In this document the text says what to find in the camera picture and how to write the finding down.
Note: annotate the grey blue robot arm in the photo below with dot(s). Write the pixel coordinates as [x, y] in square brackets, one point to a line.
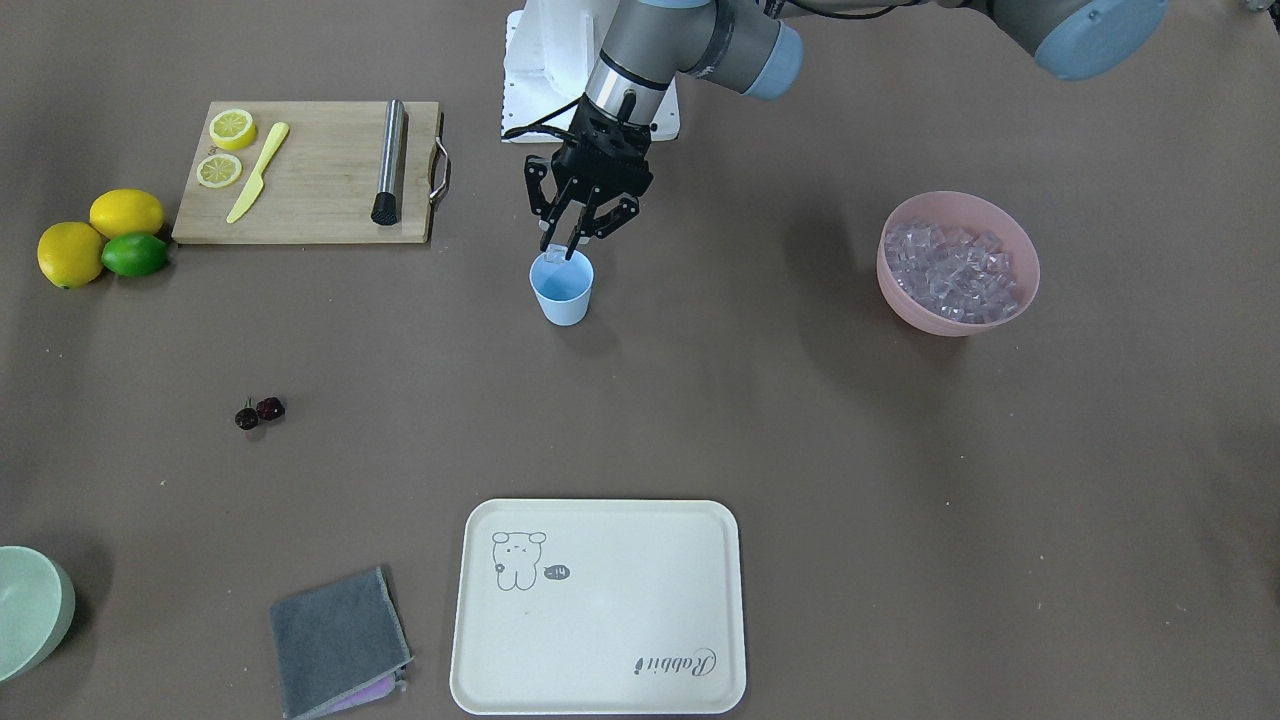
[746, 47]

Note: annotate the lemon half slice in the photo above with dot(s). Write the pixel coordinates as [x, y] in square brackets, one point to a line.
[218, 171]
[232, 129]

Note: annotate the mint green bowl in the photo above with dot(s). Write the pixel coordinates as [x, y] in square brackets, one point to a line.
[38, 603]

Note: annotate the light blue plastic cup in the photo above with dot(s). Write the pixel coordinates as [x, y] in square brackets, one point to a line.
[563, 290]

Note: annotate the upper whole yellow lemon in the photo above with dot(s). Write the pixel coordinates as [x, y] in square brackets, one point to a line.
[126, 211]

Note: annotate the grey folded cloth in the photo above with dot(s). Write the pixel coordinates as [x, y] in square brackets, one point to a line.
[338, 646]

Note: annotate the yellow plastic knife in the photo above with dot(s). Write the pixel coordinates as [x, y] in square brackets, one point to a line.
[255, 182]

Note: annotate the whole yellow lemon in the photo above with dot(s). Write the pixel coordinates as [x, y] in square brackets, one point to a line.
[69, 254]
[126, 211]

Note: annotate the steel muddler black tip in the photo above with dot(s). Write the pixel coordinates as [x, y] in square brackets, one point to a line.
[386, 206]

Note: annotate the lower lemon half slice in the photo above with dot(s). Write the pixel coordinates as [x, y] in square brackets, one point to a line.
[218, 171]

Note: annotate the cream rabbit serving tray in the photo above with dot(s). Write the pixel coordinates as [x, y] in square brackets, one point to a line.
[599, 606]

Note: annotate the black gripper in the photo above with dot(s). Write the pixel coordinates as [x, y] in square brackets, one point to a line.
[583, 186]

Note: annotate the dark red cherry pair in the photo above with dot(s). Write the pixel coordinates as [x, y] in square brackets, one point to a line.
[253, 414]

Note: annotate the lower whole yellow lemon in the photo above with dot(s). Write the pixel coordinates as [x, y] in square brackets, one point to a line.
[69, 254]

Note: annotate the pink bowl of ice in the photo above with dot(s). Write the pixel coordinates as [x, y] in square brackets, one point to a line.
[953, 264]

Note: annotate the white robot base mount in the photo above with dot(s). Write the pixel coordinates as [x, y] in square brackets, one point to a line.
[551, 48]

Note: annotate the wooden cutting board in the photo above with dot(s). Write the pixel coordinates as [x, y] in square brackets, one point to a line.
[322, 182]

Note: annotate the green lime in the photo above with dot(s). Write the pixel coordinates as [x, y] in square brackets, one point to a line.
[134, 254]

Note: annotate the upper lemon half slice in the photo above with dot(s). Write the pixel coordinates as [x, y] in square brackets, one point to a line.
[232, 129]

